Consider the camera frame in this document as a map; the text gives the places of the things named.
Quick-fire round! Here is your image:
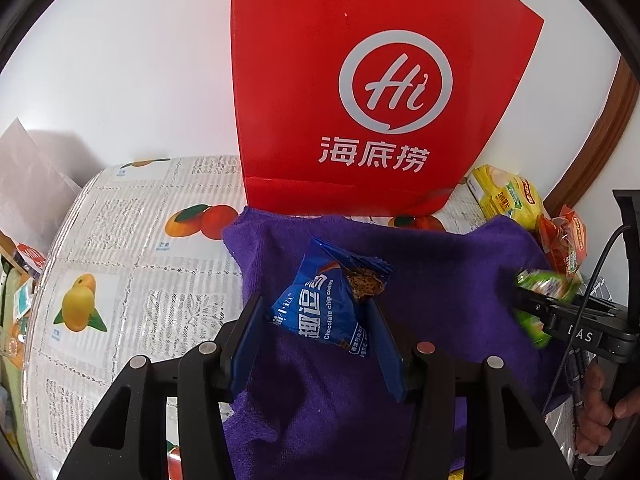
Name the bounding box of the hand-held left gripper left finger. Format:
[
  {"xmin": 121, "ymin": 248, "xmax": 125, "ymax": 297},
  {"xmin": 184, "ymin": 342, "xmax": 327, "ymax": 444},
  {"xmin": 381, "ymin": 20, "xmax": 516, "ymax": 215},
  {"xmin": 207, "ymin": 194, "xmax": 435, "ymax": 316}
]
[{"xmin": 57, "ymin": 294, "xmax": 266, "ymax": 480}]

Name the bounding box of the black cable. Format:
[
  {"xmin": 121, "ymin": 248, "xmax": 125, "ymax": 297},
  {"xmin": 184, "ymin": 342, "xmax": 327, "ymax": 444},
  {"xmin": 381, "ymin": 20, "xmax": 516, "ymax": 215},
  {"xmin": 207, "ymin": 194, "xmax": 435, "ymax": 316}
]
[{"xmin": 541, "ymin": 225, "xmax": 633, "ymax": 413}]

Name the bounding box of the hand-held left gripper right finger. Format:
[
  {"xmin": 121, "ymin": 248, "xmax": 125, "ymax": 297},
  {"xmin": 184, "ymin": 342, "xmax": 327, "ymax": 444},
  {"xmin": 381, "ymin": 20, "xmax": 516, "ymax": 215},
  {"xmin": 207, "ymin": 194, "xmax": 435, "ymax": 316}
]
[{"xmin": 362, "ymin": 301, "xmax": 576, "ymax": 480}]

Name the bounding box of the person's right hand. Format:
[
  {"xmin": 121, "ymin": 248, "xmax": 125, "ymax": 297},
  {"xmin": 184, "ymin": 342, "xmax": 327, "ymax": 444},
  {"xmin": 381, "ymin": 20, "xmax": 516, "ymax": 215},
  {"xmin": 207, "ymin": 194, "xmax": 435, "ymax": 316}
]
[{"xmin": 575, "ymin": 360, "xmax": 640, "ymax": 456}]

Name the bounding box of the green snack packet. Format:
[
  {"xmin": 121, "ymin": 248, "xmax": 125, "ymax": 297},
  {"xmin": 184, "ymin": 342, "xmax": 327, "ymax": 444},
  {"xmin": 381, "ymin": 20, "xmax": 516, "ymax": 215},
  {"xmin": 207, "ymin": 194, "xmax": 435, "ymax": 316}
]
[{"xmin": 514, "ymin": 269, "xmax": 583, "ymax": 350}]

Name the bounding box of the red paper bag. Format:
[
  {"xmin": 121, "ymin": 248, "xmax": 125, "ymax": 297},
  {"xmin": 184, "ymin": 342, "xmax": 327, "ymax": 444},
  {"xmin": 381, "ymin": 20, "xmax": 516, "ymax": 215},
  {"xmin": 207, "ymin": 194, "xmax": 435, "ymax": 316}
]
[{"xmin": 230, "ymin": 0, "xmax": 545, "ymax": 217}]

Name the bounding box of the white plastic bag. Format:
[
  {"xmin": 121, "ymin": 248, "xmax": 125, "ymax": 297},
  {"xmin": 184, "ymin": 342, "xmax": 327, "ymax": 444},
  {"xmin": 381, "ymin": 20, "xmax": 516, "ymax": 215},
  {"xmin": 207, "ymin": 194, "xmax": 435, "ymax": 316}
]
[{"xmin": 0, "ymin": 117, "xmax": 83, "ymax": 276}]

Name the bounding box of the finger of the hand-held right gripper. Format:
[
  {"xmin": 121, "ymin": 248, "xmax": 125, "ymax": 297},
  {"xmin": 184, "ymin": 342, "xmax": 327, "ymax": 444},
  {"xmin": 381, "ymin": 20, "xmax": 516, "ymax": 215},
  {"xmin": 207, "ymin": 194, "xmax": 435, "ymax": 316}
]
[{"xmin": 514, "ymin": 285, "xmax": 592, "ymax": 329}]

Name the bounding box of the red chips bag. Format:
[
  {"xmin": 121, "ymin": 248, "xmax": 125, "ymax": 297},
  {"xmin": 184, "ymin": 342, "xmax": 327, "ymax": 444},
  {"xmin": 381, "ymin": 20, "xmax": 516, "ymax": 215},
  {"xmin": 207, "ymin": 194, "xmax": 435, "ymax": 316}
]
[{"xmin": 537, "ymin": 205, "xmax": 588, "ymax": 276}]

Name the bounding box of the yellow chips bag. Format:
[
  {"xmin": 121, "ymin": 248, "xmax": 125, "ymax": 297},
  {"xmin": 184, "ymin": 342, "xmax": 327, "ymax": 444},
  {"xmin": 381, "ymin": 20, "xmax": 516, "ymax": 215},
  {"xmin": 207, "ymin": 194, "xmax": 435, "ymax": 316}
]
[{"xmin": 467, "ymin": 165, "xmax": 546, "ymax": 231}]

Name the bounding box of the brown wooden door frame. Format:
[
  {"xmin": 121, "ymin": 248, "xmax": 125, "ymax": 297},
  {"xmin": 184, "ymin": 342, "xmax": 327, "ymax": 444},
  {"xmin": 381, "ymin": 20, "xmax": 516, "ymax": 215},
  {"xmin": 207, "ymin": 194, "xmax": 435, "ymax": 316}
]
[{"xmin": 542, "ymin": 55, "xmax": 640, "ymax": 216}]

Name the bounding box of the purple towel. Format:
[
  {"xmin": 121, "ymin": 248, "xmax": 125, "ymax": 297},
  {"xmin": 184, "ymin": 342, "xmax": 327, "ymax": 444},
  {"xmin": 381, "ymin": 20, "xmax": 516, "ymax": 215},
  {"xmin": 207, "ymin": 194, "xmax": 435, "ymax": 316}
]
[{"xmin": 221, "ymin": 206, "xmax": 591, "ymax": 480}]

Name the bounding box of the blue cookie packet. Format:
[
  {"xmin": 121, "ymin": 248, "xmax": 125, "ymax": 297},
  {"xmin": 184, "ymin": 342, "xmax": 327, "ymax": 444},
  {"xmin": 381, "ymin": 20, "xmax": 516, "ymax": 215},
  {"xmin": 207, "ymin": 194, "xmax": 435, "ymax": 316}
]
[{"xmin": 270, "ymin": 237, "xmax": 393, "ymax": 358}]

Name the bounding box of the fruit print tablecloth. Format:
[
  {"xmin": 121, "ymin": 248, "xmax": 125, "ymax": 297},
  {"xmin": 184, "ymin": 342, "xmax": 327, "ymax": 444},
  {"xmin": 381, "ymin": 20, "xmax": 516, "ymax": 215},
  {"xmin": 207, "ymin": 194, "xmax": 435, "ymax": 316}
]
[{"xmin": 22, "ymin": 155, "xmax": 606, "ymax": 480}]

